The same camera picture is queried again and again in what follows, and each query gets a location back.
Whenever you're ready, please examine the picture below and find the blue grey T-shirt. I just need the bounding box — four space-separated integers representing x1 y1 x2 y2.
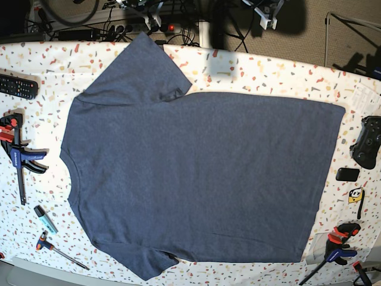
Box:
60 34 345 280

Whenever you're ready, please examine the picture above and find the black power adapter brick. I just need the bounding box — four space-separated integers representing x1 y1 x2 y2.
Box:
58 29 101 41

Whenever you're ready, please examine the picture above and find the small black rectangular case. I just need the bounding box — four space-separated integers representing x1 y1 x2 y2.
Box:
336 167 360 182

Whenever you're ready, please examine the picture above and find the terrazzo pattern table cloth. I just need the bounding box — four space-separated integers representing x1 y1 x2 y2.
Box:
0 40 381 286

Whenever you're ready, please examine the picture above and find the light blue highlighter pen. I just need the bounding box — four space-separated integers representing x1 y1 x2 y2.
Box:
33 205 58 235

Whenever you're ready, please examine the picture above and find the black TV remote control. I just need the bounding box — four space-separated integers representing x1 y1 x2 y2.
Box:
0 74 38 100

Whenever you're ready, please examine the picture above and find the black game controller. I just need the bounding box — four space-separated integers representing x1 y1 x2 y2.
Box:
349 116 380 170

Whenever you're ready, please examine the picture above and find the blue bar clamp right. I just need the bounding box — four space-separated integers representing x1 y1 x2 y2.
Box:
299 223 361 285

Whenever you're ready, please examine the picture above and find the blue black bar clamp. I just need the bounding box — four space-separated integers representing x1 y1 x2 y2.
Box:
1 113 48 206

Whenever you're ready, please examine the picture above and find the white paper sheet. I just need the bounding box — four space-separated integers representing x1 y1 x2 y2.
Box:
352 83 380 117

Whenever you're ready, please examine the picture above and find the red black clamp corner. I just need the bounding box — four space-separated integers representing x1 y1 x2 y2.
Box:
352 262 372 286

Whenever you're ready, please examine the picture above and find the white table leg post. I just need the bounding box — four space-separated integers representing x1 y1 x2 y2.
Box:
198 20 212 49

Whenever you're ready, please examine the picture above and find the yellow panda keychain strap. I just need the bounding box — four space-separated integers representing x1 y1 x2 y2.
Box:
348 186 366 220

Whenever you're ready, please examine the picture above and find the orange blue T-handle screwdriver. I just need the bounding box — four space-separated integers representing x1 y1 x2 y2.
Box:
36 231 90 271

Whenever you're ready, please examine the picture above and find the white metal rack frame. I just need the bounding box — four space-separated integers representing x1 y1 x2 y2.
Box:
323 11 380 67

